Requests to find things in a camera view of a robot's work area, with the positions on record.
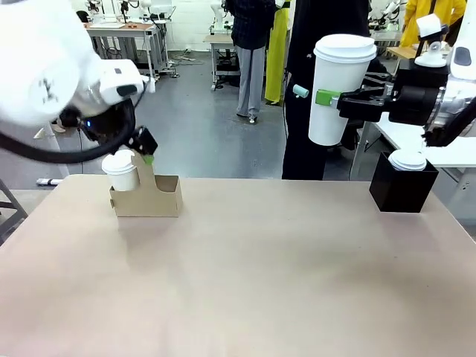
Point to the tall white lidded cup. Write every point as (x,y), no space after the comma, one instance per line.
(334,67)

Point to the yellow hanging garment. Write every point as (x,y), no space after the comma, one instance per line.
(277,56)

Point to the white roll on floor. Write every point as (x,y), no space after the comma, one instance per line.
(48,181)

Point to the grey workbench with boards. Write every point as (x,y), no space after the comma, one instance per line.
(122,31)

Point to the brown cardboard cup carrier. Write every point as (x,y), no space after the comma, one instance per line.
(148,206)

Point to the person in plaid shirt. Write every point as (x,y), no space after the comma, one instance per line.
(249,37)

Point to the person in black clothes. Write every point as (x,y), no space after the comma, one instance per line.
(301,130)

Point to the stack of white cup lids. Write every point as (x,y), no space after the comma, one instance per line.
(407,160)

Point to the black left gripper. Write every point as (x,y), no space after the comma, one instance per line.
(108,122)

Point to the small grey workbench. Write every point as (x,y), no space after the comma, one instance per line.
(219,39)

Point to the person in yellow jacket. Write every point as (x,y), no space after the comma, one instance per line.
(416,18)

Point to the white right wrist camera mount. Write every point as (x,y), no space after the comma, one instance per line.
(431,26)

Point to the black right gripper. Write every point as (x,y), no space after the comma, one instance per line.
(413,96)

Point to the black open box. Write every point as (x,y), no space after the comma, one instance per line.
(401,189)

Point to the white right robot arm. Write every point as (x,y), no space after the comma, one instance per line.
(463,56)

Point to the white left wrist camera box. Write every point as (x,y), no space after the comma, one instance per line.
(122,80)

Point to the grey metal frame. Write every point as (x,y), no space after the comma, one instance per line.
(11,208)

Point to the small white lidded cup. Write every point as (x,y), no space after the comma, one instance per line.
(122,175)

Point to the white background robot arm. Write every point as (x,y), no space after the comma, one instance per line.
(215,11)

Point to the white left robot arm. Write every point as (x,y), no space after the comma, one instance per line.
(37,56)

